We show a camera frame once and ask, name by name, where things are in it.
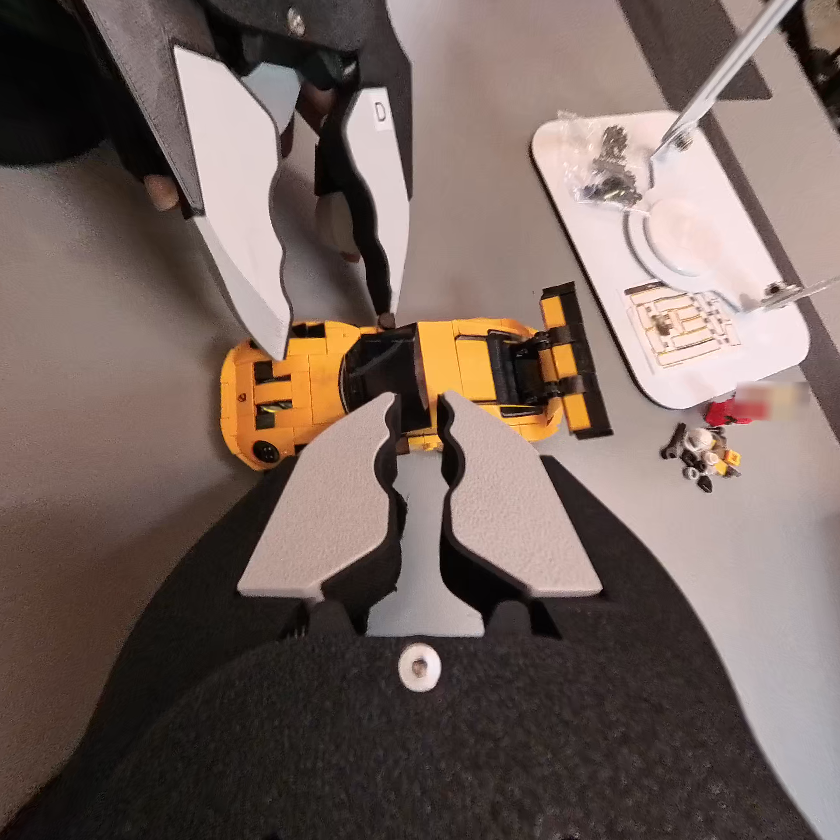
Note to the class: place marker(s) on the person's left hand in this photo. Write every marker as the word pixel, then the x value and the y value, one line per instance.
pixel 338 226

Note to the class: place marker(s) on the white book stand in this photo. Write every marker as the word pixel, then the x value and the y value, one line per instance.
pixel 754 216

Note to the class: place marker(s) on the yellow lego car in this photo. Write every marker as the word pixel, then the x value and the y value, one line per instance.
pixel 289 394

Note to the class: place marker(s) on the small orange lego piece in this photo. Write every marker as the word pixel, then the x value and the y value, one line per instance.
pixel 728 463

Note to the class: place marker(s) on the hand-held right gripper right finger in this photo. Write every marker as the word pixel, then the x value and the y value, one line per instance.
pixel 518 518

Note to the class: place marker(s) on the yellow black lego spoiler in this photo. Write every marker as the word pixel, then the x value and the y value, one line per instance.
pixel 564 315

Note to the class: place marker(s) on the white lego helmet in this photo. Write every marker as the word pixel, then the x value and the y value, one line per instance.
pixel 701 441

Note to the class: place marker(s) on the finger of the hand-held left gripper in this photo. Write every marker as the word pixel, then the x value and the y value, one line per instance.
pixel 384 197
pixel 236 197

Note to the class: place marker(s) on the plastic bag of lego parts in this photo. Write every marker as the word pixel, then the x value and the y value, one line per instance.
pixel 604 164

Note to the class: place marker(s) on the dark cloth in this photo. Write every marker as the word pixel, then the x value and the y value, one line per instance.
pixel 39 79

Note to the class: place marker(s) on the dark transparent lego windshield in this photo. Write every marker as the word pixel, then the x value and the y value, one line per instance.
pixel 377 367

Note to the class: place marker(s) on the lego sticker sheet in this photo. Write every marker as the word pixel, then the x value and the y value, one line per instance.
pixel 682 328

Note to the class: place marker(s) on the red lego minifigure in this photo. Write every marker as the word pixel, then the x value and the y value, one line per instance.
pixel 720 412

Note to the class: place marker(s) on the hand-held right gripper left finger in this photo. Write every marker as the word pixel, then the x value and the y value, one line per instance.
pixel 321 518

